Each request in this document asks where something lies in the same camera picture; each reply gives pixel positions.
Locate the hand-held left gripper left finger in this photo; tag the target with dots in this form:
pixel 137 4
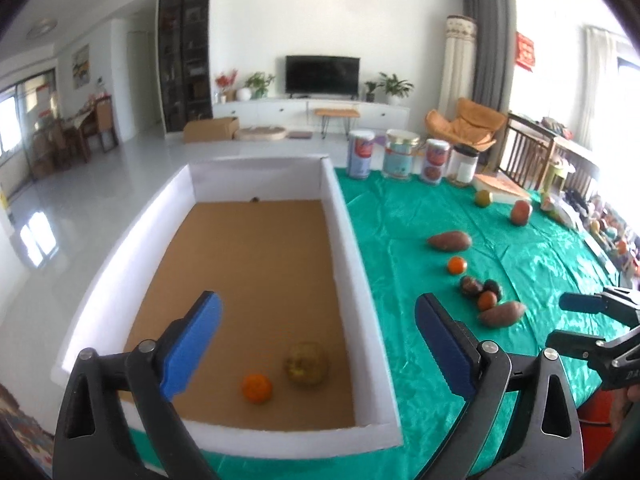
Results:
pixel 192 345

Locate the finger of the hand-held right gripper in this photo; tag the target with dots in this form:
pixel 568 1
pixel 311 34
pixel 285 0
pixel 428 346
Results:
pixel 570 342
pixel 580 302

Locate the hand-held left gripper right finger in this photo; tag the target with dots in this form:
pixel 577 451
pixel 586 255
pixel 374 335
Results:
pixel 445 345

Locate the orange tangerine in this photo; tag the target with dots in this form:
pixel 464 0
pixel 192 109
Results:
pixel 486 300
pixel 257 388
pixel 456 265

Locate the red apple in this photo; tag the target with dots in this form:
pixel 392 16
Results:
pixel 521 211

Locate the white cardboard box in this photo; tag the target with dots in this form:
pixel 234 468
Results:
pixel 345 240

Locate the red clothing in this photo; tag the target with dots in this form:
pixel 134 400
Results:
pixel 595 410

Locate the reddish brown sweet potato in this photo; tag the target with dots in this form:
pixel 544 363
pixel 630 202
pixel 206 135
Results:
pixel 501 313
pixel 450 241

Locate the dark brown avocado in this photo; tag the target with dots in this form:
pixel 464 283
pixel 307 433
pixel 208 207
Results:
pixel 471 285
pixel 493 287

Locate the colourful clutter pile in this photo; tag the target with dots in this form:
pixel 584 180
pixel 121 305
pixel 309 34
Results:
pixel 610 230

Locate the white plastic bag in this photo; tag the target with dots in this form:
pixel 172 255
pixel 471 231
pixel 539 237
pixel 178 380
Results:
pixel 555 206

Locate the brownish green pear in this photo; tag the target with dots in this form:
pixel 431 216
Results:
pixel 306 364

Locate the pale green stool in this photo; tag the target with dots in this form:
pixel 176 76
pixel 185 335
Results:
pixel 555 175

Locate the green tablecloth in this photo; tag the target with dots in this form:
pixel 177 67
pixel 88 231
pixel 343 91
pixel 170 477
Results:
pixel 410 210

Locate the green apple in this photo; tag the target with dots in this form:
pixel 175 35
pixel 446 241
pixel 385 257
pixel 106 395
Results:
pixel 483 198

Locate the dark wooden railing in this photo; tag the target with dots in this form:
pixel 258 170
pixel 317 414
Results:
pixel 525 152

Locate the clear jar with black lid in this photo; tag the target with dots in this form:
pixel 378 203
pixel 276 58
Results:
pixel 463 166

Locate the red label tin can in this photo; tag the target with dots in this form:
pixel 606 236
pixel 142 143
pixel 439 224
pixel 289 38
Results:
pixel 436 161

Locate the patterned rug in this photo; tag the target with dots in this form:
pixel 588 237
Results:
pixel 20 430

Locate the glass jar with gold lid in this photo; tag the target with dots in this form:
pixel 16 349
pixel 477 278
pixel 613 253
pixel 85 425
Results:
pixel 400 155

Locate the orange lounge chair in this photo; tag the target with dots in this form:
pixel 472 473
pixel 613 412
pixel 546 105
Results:
pixel 465 125

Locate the white curtain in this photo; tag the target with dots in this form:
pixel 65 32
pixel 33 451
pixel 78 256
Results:
pixel 595 90

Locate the brown cardboard box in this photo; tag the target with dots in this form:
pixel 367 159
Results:
pixel 210 129

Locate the round beige cushion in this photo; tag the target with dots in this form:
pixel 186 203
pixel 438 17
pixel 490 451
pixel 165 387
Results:
pixel 260 133

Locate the purple floor mat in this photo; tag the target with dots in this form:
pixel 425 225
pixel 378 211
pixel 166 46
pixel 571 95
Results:
pixel 299 135

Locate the wooden dining chair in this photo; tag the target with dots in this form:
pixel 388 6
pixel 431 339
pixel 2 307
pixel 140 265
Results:
pixel 105 117

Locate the white television cabinet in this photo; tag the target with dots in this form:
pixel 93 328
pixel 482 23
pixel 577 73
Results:
pixel 280 110

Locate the small wooden side table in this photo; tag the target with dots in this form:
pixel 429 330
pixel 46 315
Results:
pixel 337 113

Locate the round white vase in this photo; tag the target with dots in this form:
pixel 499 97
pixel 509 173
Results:
pixel 243 94

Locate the red window decoration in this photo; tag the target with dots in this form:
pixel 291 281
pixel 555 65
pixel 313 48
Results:
pixel 525 50

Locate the large leafy potted plant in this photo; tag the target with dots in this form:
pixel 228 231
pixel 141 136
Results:
pixel 396 87

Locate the red flowers in vase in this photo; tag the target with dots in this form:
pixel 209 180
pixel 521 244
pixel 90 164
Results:
pixel 226 82

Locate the small dark potted plant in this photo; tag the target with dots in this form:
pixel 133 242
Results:
pixel 370 90

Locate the grey curtain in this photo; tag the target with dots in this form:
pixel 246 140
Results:
pixel 487 50

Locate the green potted plant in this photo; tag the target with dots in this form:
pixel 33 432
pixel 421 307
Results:
pixel 259 84

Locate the white standing air conditioner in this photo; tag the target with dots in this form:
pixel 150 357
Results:
pixel 457 60

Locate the tall dark display cabinet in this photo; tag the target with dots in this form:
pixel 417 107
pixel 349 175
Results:
pixel 183 52

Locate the black television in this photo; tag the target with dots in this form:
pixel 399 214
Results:
pixel 322 76

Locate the framed wall painting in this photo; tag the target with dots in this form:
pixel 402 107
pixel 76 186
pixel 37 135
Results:
pixel 80 64

